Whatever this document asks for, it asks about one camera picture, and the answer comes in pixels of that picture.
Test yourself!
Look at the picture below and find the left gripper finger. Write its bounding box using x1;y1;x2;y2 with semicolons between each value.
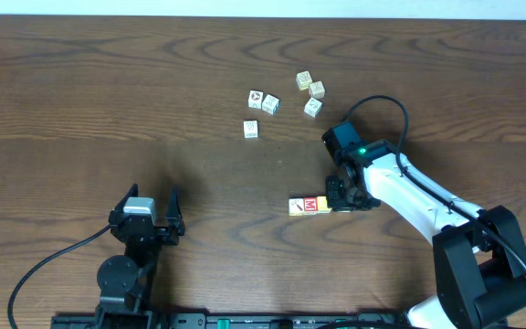
166;188;182;225
114;184;138;211

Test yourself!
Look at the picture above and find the yellow top wooden block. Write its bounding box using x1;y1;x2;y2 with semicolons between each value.
317;196;331;214

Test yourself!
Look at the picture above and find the red letter M block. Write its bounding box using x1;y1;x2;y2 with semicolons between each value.
302;197;319;215

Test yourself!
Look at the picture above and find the hammer picture yellow block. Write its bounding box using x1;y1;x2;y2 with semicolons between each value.
289;198;305;217

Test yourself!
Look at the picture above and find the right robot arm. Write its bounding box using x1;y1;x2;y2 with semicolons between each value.
322;133;526;328

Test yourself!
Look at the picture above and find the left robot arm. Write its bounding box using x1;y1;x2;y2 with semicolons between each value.
94;185;185;328

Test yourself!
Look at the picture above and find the white block centre right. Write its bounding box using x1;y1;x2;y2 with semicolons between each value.
304;98;322;118

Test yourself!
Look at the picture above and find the tan block red side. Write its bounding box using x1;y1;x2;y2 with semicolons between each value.
308;81;326;100

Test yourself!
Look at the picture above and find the white block lower left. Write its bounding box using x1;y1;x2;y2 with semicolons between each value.
243;121;258;139

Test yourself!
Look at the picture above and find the umbrella blue edged block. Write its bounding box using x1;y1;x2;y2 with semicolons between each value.
261;94;280;115

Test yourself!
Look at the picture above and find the tan block yellow side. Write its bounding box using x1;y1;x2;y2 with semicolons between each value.
296;71;313;90

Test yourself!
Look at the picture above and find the ball picture white block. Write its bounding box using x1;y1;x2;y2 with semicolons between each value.
247;90;264;109

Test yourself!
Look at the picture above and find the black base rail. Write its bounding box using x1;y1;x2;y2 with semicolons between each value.
50;313;411;329

